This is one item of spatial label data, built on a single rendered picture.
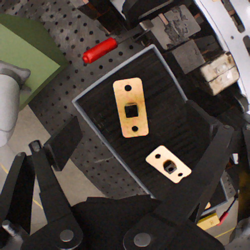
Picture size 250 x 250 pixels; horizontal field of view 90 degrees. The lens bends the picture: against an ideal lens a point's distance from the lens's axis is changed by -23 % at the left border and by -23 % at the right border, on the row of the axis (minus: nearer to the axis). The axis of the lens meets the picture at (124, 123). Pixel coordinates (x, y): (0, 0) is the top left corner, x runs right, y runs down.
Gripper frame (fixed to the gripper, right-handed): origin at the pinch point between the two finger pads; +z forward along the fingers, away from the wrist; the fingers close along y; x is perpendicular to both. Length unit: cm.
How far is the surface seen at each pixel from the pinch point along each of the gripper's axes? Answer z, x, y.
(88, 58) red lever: 5.6, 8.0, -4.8
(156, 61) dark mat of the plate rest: 5.4, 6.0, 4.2
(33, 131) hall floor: 121, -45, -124
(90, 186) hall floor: 121, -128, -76
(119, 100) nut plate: 5.1, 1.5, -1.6
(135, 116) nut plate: 4.2, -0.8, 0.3
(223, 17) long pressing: 21.4, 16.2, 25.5
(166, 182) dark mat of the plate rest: 5.4, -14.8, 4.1
